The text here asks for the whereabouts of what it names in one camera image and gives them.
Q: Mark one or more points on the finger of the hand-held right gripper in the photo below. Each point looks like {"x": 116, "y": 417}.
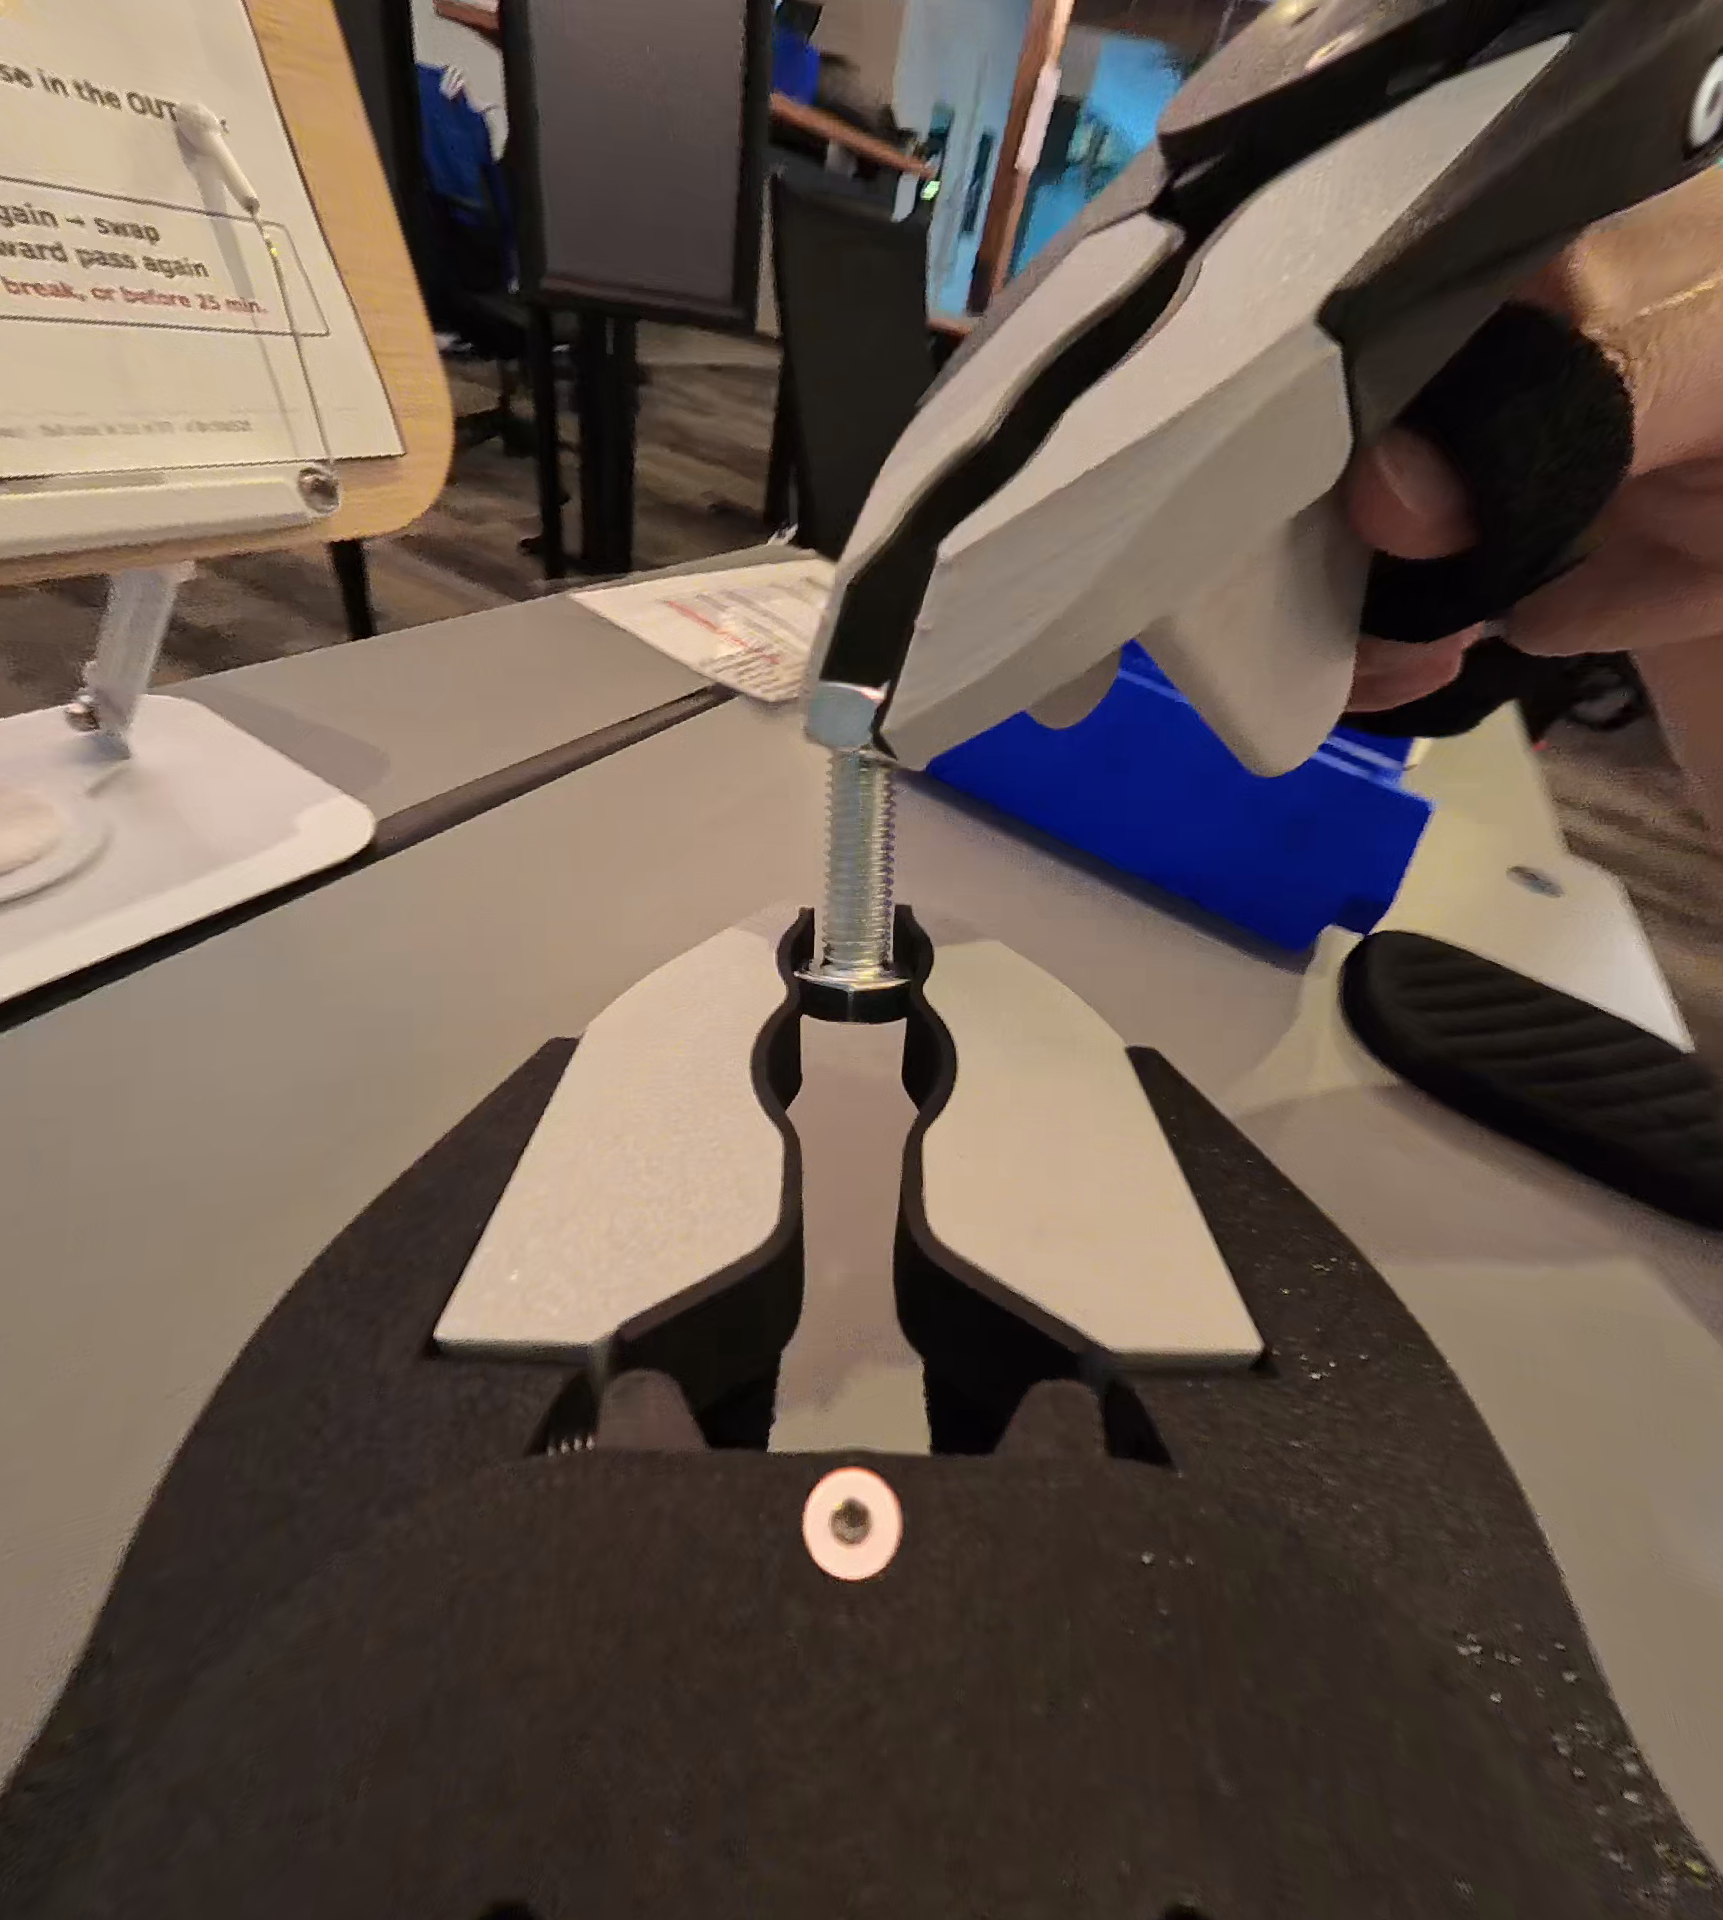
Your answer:
{"x": 1144, "y": 480}
{"x": 1011, "y": 344}

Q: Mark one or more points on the blue jacket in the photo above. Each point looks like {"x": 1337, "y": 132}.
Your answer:
{"x": 463, "y": 195}

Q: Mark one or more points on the wood and white document stand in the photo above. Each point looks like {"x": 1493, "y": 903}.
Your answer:
{"x": 201, "y": 779}

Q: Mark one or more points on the printed instruction poster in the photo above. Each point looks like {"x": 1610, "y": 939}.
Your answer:
{"x": 94, "y": 344}

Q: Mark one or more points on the laminated instruction sheet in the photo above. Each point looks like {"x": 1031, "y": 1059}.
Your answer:
{"x": 712, "y": 623}

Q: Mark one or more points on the black framed display easel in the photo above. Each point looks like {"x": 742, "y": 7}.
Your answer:
{"x": 636, "y": 151}

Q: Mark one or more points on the blue plastic bin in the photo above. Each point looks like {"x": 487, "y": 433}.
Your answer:
{"x": 1205, "y": 825}

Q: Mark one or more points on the black wrist rest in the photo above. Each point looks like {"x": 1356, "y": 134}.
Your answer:
{"x": 1552, "y": 1066}

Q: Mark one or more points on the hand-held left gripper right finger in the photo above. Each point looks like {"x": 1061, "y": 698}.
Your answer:
{"x": 1086, "y": 1199}

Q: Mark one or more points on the silver hex bolt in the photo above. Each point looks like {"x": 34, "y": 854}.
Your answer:
{"x": 856, "y": 854}

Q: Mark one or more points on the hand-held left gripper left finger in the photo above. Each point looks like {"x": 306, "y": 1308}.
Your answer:
{"x": 621, "y": 1184}

